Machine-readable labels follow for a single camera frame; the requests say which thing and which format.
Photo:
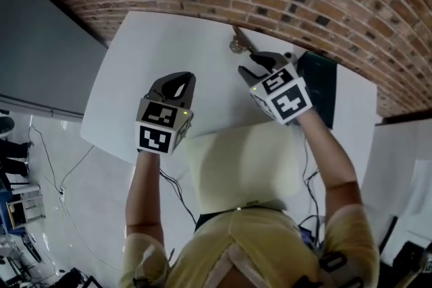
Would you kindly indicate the person's yellow shirt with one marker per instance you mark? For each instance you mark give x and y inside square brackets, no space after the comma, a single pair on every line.
[270,246]

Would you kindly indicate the dark green box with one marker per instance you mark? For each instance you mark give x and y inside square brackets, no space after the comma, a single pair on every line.
[320,91]

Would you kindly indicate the person's right forearm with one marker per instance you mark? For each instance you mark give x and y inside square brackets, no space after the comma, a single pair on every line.
[332,165]

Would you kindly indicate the small metal clip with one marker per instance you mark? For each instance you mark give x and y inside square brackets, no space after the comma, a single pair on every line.
[238,44]

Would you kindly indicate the white power strip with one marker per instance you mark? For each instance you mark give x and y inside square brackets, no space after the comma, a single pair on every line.
[61,195]

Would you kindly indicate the person's left forearm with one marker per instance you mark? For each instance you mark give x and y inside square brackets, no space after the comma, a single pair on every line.
[141,192]

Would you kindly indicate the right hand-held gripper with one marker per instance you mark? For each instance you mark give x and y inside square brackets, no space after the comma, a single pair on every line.
[287,101]

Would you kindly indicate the white shelf trolley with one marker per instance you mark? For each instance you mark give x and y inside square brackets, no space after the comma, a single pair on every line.
[23,212]

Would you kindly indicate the white low partition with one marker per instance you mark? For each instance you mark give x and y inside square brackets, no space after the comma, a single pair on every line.
[422,185]

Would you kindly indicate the cream flat box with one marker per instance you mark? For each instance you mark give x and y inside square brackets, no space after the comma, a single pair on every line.
[243,165]

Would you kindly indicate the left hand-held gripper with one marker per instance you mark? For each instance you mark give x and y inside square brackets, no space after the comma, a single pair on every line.
[155,141]

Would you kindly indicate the blue cabinet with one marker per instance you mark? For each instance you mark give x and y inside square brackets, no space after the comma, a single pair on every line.
[3,212]

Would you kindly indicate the black equipment box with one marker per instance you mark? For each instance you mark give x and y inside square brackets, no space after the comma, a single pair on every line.
[408,256]

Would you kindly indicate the person's dark trousers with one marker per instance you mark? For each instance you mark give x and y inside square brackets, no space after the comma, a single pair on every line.
[209,221]

